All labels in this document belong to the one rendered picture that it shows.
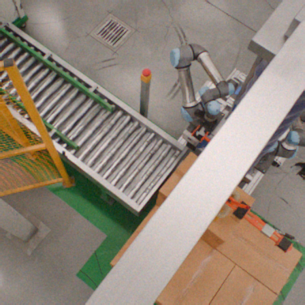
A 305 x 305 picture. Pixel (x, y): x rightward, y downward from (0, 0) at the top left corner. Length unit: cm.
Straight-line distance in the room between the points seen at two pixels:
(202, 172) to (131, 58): 381
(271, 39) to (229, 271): 241
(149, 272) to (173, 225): 10
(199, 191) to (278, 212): 337
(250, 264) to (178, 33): 269
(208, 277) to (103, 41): 279
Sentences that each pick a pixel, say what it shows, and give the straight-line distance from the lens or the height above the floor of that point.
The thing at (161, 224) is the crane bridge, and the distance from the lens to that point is 81.
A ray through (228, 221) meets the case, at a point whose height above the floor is 94.
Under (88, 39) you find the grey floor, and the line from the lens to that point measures 477.
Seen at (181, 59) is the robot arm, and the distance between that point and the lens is 278.
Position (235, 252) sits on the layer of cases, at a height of 54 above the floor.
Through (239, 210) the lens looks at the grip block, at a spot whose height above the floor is 120.
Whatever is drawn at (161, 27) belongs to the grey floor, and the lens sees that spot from 486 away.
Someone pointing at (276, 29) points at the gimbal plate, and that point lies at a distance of 130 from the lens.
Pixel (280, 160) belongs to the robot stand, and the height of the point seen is 95.
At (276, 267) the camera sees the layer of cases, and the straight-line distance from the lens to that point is 351.
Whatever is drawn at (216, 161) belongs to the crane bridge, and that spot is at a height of 305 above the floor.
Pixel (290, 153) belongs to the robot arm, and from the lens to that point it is 298.
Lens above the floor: 384
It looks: 69 degrees down
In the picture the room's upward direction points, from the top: 8 degrees clockwise
